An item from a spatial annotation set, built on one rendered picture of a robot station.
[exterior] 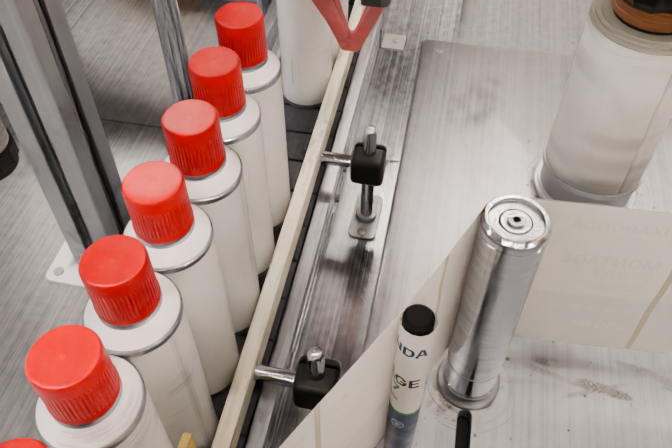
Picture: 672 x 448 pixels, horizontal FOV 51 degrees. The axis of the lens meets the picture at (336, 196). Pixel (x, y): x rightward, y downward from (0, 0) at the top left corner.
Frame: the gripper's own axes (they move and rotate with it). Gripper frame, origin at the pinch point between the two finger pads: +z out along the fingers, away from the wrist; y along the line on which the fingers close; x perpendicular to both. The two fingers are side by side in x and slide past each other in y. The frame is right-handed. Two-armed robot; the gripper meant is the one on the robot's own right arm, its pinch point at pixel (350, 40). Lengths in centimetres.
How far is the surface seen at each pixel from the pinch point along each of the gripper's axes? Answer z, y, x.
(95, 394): -5.5, -34.4, 5.3
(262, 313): 10.1, -20.1, 2.8
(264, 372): 10.5, -24.4, 1.6
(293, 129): 13.8, 3.2, 6.1
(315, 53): 7.0, 6.7, 4.5
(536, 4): 19.0, 37.9, -18.6
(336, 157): 10.7, -2.8, 0.6
